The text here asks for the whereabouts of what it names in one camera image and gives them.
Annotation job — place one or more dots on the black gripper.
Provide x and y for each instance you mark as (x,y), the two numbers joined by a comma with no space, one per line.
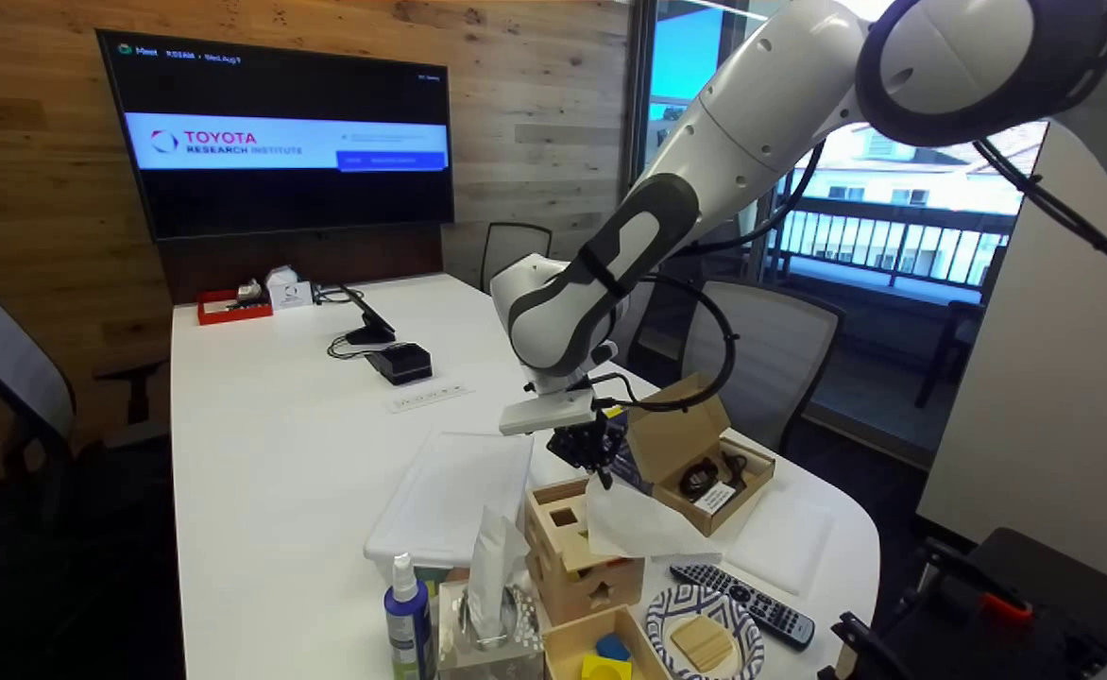
(589,444)

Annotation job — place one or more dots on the white paper napkin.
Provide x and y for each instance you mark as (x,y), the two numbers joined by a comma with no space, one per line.
(632,514)

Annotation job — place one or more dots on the wooden shape sorter box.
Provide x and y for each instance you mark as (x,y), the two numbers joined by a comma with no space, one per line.
(575,562)

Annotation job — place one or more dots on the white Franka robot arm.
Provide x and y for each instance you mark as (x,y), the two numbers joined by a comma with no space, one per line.
(753,116)

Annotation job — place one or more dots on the open cardboard box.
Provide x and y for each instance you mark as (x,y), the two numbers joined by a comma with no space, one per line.
(670,436)

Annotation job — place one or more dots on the white printed card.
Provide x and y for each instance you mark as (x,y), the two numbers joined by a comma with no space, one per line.
(711,502)

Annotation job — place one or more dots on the blue toy block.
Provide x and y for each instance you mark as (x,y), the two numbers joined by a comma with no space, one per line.
(613,649)

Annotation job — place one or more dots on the yellow toy block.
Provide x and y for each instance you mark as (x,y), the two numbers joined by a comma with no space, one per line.
(605,669)

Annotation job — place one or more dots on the tan wooden block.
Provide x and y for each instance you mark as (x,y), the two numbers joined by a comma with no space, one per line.
(701,649)

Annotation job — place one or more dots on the black remote control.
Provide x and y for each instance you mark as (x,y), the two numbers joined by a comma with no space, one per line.
(753,607)

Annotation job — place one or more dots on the grey mesh office chair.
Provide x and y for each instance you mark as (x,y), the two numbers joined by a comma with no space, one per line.
(516,260)
(770,361)
(6,363)

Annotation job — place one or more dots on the blue patterned paper plate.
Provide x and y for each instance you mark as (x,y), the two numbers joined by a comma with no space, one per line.
(753,636)

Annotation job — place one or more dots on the small black box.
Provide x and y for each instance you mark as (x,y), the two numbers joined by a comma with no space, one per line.
(398,363)

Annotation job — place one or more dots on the blue sanitizer bottle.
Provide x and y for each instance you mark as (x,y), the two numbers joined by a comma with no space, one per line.
(406,625)

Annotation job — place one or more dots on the black tablet on stand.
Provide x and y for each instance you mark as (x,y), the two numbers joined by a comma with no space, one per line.
(371,321)

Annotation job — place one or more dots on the white desk device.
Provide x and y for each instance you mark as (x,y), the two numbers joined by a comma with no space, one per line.
(288,290)

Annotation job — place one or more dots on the black balcony railing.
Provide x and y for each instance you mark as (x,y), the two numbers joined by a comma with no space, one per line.
(893,240)

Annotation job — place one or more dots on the red tray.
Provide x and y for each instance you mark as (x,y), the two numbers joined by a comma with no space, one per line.
(228,309)

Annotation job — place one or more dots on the white partition panel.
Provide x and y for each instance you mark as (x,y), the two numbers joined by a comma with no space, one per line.
(1055,417)

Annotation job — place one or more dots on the black mounting plate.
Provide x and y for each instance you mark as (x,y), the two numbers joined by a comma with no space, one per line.
(1065,590)

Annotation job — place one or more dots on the wrist mounted camera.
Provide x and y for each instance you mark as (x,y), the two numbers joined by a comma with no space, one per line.
(545,415)

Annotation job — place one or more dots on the wall mounted TV screen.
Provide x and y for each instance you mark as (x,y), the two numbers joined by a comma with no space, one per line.
(273,189)

